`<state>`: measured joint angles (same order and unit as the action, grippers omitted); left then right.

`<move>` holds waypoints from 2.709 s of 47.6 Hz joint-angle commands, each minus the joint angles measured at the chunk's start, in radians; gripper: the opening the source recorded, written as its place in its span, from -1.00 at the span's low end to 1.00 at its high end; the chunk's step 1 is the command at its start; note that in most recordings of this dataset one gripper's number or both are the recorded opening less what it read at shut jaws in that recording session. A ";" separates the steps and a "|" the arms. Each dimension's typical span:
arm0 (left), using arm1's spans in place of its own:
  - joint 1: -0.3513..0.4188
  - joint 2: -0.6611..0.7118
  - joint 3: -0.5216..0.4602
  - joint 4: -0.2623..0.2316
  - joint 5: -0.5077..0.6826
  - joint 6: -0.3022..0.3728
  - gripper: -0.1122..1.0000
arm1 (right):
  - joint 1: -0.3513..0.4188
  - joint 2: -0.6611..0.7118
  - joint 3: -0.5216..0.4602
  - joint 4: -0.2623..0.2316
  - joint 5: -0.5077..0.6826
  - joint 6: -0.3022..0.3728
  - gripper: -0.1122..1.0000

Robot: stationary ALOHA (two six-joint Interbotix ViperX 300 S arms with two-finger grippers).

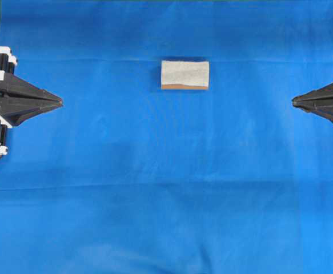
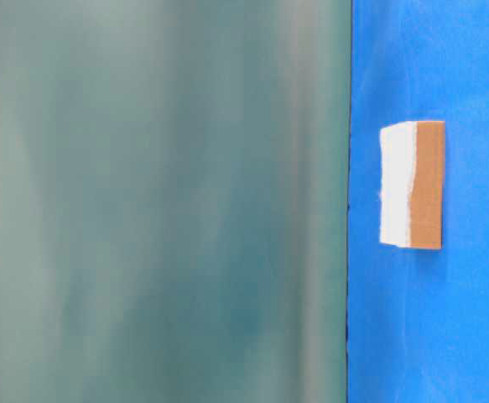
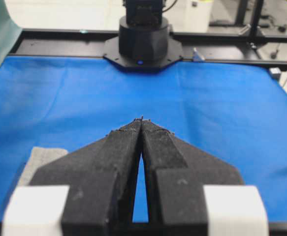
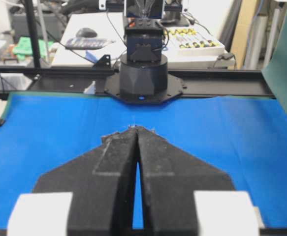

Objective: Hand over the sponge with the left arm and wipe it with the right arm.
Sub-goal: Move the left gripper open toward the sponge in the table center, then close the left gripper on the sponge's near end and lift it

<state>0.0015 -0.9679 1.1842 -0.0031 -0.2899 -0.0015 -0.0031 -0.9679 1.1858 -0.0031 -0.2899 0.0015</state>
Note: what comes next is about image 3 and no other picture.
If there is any black background stand frame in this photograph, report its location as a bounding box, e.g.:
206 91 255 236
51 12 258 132
209 0 287 37

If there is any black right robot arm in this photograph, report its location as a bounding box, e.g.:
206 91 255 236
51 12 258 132
103 0 184 70

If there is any white cabinet in background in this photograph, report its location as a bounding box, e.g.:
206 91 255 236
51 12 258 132
163 0 214 33

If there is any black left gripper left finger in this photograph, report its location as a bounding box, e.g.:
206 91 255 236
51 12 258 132
2 118 143 236

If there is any blue table cloth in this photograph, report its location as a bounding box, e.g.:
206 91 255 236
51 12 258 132
0 57 287 221

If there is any grey and orange sponge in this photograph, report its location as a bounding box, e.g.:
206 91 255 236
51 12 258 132
17 147 68 186

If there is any black aluminium table frame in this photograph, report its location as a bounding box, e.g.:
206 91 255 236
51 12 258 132
9 29 287 71

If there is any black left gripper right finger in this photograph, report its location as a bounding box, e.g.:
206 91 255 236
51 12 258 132
141 119 269 236

